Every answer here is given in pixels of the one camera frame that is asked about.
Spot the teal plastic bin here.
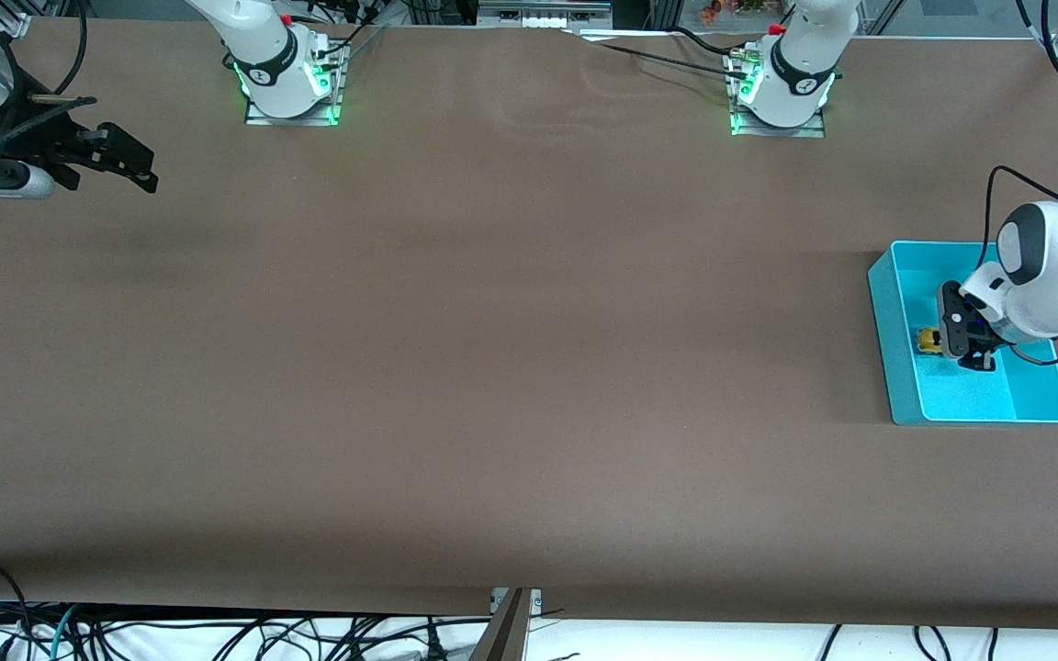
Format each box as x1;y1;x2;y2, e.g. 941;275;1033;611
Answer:
867;241;1058;427

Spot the brown table cover sheet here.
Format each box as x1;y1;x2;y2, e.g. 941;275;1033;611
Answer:
0;20;1058;631

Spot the dark table leg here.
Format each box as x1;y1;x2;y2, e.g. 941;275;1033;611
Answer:
468;588;532;661

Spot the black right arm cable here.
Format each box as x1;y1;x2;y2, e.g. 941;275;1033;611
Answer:
0;0;89;171

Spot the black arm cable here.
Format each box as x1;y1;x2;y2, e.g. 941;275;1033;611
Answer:
0;0;89;171
981;0;1058;369

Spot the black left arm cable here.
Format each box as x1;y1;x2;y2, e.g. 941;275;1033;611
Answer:
981;0;1058;369

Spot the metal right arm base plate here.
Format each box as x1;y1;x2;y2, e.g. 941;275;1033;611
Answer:
244;41;348;128

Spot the black base plug cable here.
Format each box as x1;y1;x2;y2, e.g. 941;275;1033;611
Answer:
307;0;388;67

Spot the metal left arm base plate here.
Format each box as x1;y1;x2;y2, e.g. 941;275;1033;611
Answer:
726;55;827;140

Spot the short black table cable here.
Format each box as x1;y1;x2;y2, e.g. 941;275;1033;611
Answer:
671;25;743;58

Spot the long black table cable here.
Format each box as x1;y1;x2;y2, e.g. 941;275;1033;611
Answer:
566;28;752;76

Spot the teal floor cable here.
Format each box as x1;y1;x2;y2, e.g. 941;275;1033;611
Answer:
48;603;82;661

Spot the metal table bracket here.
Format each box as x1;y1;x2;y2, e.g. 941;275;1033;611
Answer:
490;588;544;618

